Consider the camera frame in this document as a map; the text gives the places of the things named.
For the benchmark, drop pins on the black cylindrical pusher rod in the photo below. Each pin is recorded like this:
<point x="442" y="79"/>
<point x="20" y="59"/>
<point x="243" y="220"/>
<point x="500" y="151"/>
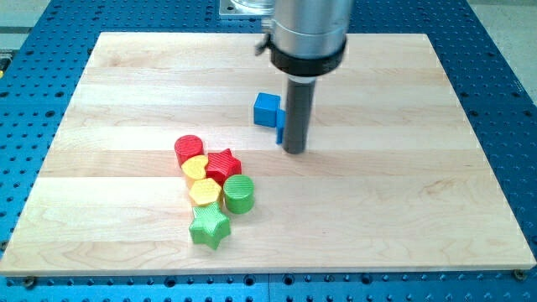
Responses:
<point x="299" y="100"/>

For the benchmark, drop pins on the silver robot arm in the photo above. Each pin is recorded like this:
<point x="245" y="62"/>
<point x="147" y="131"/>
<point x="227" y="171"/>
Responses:
<point x="306" y="39"/>

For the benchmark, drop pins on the red star block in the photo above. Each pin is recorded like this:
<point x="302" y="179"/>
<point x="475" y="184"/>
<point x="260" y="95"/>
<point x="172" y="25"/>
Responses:
<point x="222" y="165"/>

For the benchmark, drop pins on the yellow hexagon block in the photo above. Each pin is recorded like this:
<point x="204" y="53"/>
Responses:
<point x="204" y="192"/>

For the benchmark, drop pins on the green star block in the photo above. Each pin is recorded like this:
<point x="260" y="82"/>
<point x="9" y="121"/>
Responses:
<point x="209" y="225"/>

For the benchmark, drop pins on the blue flat block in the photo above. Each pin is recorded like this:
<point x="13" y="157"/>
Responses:
<point x="280" y="123"/>

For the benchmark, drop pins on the blue cube block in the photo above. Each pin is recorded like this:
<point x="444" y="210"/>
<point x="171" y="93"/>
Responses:
<point x="265" y="109"/>

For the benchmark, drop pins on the green cylinder block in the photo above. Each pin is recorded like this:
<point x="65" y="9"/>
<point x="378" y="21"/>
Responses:
<point x="238" y="192"/>

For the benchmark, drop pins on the red cylinder block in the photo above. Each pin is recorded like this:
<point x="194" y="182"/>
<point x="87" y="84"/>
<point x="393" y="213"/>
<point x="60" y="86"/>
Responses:
<point x="188" y="146"/>

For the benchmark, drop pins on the yellow heart block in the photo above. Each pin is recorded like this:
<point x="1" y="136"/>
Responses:
<point x="194" y="169"/>

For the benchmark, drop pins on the light wooden board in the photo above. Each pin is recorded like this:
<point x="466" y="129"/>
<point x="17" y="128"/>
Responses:
<point x="393" y="177"/>

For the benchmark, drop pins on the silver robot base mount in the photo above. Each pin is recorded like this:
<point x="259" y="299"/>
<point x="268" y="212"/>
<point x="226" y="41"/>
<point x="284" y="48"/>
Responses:
<point x="240" y="8"/>

